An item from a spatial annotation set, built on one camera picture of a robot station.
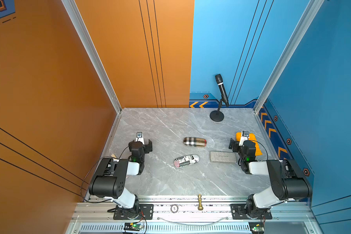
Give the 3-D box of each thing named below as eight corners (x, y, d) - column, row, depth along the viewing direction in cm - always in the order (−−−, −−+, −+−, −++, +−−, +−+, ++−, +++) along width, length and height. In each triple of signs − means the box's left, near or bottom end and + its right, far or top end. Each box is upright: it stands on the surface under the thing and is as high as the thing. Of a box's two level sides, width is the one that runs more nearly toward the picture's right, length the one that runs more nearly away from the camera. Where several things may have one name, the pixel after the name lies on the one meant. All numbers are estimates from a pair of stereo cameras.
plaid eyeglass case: (183, 147, 100) (183, 144, 97) (183, 140, 104) (183, 137, 101) (206, 147, 100) (207, 144, 97) (205, 140, 104) (206, 137, 100)
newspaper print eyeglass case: (175, 168, 90) (174, 166, 87) (173, 160, 93) (173, 158, 90) (199, 163, 92) (200, 161, 89) (197, 155, 95) (197, 153, 92)
